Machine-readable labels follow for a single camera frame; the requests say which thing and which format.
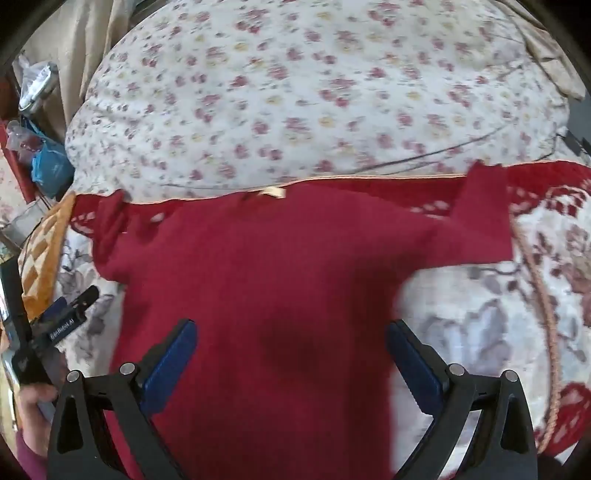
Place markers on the clear plastic bag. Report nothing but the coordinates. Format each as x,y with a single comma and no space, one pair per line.
39,87

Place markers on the beige curtain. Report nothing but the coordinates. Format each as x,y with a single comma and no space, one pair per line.
549,60
87,46

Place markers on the blue plastic bag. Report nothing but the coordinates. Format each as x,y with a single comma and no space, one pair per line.
53,166

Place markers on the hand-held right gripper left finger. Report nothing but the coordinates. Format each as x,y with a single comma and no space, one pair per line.
168,369

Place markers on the person's left forearm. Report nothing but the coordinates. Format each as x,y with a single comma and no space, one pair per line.
30,461

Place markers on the person's left hand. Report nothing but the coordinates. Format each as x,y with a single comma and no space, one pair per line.
34,410

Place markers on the red knit sweater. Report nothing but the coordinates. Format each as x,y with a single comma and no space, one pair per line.
277,277

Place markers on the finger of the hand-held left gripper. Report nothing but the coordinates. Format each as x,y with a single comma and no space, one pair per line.
64,330

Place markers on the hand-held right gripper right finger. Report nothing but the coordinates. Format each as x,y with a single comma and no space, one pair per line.
413,364

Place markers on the orange patterned cushion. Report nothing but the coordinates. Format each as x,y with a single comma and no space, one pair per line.
44,244

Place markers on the red and white plush blanket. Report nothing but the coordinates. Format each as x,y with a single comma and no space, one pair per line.
485,314

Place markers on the white floral quilt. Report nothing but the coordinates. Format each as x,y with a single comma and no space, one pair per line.
300,92

